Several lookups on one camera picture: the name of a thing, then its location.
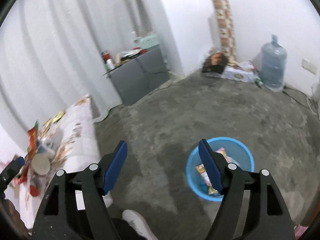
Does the white box on floor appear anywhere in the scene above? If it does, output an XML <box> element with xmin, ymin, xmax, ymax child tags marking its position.
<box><xmin>206</xmin><ymin>61</ymin><xmax>259</xmax><ymax>83</ymax></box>

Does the grey cabinet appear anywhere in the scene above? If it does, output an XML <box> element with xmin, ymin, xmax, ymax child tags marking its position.
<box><xmin>107</xmin><ymin>45</ymin><xmax>170</xmax><ymax>105</ymax></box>

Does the white sneaker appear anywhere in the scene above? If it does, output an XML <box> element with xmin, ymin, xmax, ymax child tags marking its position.
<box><xmin>122</xmin><ymin>210</ymin><xmax>158</xmax><ymax>240</ymax></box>

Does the white curtain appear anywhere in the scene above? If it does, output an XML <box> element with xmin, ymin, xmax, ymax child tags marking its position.
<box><xmin>1</xmin><ymin>0</ymin><xmax>184</xmax><ymax>132</ymax></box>

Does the strawberry AD milk bottle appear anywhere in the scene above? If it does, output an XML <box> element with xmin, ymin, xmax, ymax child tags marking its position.
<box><xmin>29</xmin><ymin>172</ymin><xmax>40</xmax><ymax>197</ymax></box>

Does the black power cable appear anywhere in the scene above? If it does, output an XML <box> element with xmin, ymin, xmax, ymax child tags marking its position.
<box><xmin>282</xmin><ymin>86</ymin><xmax>320</xmax><ymax>120</ymax></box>

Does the blue plastic wastebasket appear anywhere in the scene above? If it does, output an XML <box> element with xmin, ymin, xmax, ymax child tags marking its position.
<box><xmin>185</xmin><ymin>137</ymin><xmax>254</xmax><ymax>202</ymax></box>

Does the red green snack bag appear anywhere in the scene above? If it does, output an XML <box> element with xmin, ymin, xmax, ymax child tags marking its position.
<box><xmin>18</xmin><ymin>121</ymin><xmax>39</xmax><ymax>185</ymax></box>

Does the white small bottle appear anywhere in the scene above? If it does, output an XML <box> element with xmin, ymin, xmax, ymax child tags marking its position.
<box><xmin>106</xmin><ymin>59</ymin><xmax>116</xmax><ymax>71</ymax></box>

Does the patterned rolled tablecloth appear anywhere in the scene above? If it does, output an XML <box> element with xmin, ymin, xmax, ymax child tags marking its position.
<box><xmin>212</xmin><ymin>0</ymin><xmax>236</xmax><ymax>60</ymax></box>

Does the green mesh basket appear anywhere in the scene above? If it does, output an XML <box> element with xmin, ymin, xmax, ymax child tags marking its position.
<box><xmin>139</xmin><ymin>33</ymin><xmax>159</xmax><ymax>49</ymax></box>

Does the dark snack bag on floor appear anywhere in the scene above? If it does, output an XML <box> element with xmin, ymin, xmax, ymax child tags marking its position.
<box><xmin>202</xmin><ymin>53</ymin><xmax>228</xmax><ymax>74</ymax></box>

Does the blue water jug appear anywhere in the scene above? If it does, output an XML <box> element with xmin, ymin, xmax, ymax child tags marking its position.
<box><xmin>259</xmin><ymin>35</ymin><xmax>287</xmax><ymax>92</ymax></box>

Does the red thermos bottle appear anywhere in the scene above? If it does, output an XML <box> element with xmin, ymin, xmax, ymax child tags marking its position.
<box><xmin>101</xmin><ymin>50</ymin><xmax>111</xmax><ymax>63</ymax></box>

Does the floral vinyl tablecloth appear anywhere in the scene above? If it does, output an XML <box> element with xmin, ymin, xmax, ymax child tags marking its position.
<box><xmin>14</xmin><ymin>94</ymin><xmax>100</xmax><ymax>229</ymax></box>

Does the white paper cup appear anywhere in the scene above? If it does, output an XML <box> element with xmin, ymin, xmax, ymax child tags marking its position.
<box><xmin>31</xmin><ymin>145</ymin><xmax>55</xmax><ymax>176</ymax></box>

